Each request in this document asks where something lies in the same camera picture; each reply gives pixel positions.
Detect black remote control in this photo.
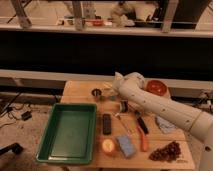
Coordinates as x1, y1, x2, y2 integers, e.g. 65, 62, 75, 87
102, 114, 111, 135

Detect red bowl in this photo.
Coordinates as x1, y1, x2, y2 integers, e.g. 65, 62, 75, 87
146, 80, 167, 96

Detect black handled tool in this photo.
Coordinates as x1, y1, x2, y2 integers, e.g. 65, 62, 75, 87
134, 110, 149, 134

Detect black power adapter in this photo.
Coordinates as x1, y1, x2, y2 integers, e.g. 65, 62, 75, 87
21, 111, 32, 121

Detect tape roll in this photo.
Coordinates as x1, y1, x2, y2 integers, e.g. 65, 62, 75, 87
120, 100, 128, 113

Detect green plastic tray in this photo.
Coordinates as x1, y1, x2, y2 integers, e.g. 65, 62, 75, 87
36, 103, 97, 165

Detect blue sponge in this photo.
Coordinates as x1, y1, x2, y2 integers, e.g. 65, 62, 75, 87
116, 135, 136, 158

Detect small black metal cup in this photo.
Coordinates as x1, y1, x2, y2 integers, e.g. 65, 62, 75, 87
91, 88, 102, 101

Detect bunch of dark grapes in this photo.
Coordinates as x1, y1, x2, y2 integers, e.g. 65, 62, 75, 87
149, 141, 181, 162

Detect metal spoon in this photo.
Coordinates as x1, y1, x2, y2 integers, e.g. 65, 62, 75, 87
115, 113, 131, 134

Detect orange handled tool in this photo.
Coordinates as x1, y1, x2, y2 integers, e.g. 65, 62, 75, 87
137, 126, 148, 152

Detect yellow banana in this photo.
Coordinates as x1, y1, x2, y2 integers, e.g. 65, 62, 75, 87
103, 82, 113, 89

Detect blue cloth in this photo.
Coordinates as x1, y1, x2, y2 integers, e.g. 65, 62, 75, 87
156, 116, 176, 134

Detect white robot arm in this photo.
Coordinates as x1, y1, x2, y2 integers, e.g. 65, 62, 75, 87
112, 72, 213, 171

